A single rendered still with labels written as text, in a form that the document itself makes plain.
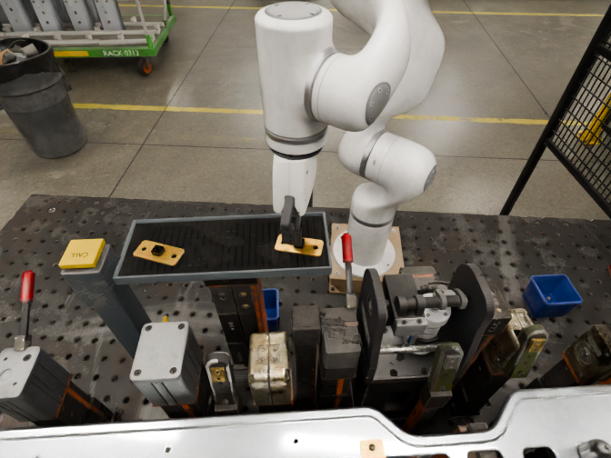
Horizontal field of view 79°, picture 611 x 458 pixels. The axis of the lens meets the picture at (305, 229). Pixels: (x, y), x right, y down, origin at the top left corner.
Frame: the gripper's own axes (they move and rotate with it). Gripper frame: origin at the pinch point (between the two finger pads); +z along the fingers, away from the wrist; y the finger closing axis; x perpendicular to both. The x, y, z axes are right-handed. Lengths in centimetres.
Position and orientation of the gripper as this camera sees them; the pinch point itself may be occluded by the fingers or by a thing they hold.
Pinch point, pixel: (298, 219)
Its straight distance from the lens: 62.5
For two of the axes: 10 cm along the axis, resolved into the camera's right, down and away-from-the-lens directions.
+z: 0.0, 6.8, 7.3
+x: 9.8, 1.5, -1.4
